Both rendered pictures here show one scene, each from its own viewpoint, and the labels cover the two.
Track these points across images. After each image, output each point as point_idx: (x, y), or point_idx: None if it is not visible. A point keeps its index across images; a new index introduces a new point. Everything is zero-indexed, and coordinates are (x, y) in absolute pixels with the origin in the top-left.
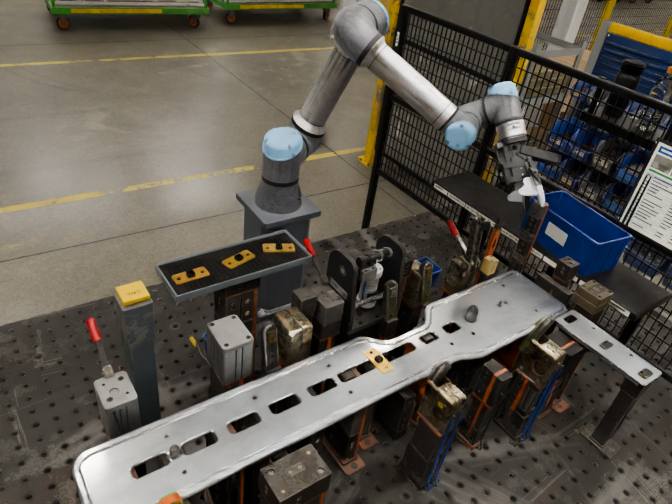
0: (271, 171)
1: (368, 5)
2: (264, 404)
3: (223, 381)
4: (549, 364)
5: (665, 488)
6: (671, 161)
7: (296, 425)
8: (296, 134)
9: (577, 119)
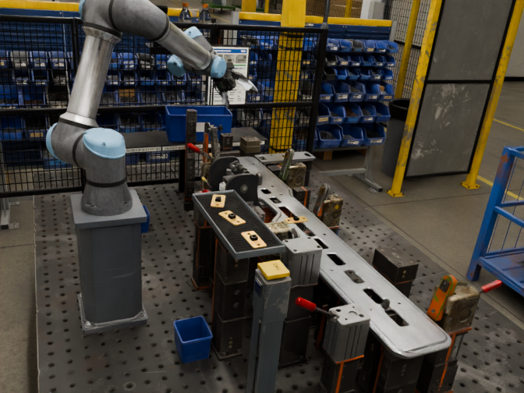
0: (118, 171)
1: None
2: (337, 267)
3: (317, 280)
4: (304, 171)
5: None
6: (221, 54)
7: (354, 256)
8: (105, 129)
9: (150, 54)
